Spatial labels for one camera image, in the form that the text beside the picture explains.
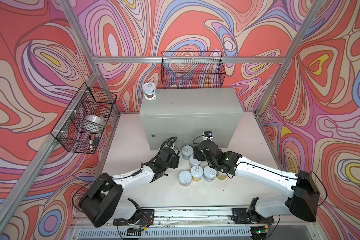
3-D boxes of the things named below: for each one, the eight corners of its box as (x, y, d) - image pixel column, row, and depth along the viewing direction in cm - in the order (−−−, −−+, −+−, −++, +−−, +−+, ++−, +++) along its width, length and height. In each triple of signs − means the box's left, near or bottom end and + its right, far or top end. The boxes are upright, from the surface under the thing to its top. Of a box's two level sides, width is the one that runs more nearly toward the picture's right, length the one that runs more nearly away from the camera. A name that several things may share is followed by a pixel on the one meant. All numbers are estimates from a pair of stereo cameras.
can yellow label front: (191, 181, 87) (191, 177, 82) (190, 170, 91) (191, 165, 87) (202, 181, 87) (203, 177, 82) (201, 170, 91) (202, 165, 87)
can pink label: (178, 187, 85) (178, 183, 80) (178, 174, 90) (178, 170, 85) (191, 187, 85) (192, 183, 80) (190, 174, 90) (191, 170, 85)
